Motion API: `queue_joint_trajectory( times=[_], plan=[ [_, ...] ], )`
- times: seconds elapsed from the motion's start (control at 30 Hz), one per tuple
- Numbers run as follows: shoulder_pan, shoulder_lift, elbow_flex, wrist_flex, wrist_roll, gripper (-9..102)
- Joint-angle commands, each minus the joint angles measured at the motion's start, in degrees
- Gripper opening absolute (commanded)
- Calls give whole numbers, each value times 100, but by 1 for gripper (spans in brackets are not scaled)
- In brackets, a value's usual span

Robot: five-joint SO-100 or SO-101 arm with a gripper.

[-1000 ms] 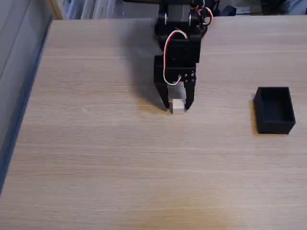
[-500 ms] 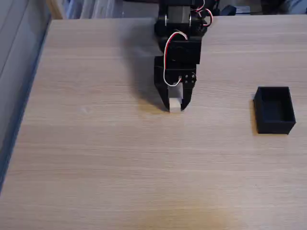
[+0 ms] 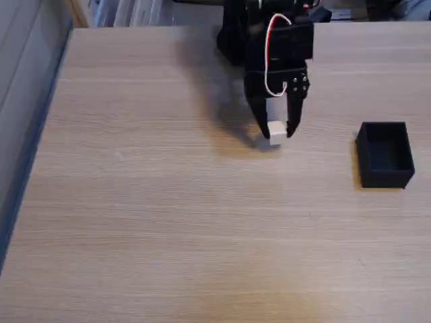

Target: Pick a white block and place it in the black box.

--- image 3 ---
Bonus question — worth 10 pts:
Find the black open box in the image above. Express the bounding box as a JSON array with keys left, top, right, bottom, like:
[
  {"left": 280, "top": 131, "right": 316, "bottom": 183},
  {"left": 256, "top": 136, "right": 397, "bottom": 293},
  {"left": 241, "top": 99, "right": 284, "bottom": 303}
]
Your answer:
[{"left": 355, "top": 121, "right": 416, "bottom": 190}]

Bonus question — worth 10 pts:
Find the white cube block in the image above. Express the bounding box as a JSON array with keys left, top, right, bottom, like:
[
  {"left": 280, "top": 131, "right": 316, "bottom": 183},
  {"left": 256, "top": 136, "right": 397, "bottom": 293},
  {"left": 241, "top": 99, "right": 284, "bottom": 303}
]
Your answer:
[{"left": 267, "top": 120, "right": 288, "bottom": 147}]

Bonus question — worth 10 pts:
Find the dark blue object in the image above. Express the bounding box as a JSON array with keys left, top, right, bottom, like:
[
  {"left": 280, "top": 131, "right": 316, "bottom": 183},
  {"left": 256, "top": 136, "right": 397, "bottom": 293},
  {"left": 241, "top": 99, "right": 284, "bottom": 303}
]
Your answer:
[{"left": 309, "top": 8, "right": 333, "bottom": 24}]

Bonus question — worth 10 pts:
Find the light wooden slat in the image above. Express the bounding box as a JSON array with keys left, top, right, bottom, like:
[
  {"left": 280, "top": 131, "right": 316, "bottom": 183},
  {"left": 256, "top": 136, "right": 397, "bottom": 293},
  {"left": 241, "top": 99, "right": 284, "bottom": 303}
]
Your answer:
[{"left": 64, "top": 0, "right": 90, "bottom": 29}]

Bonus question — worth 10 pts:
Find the white and red servo cable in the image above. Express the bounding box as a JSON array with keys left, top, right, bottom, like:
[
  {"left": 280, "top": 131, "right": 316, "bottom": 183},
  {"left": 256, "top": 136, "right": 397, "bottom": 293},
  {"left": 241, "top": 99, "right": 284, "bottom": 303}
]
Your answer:
[{"left": 263, "top": 13, "right": 292, "bottom": 99}]

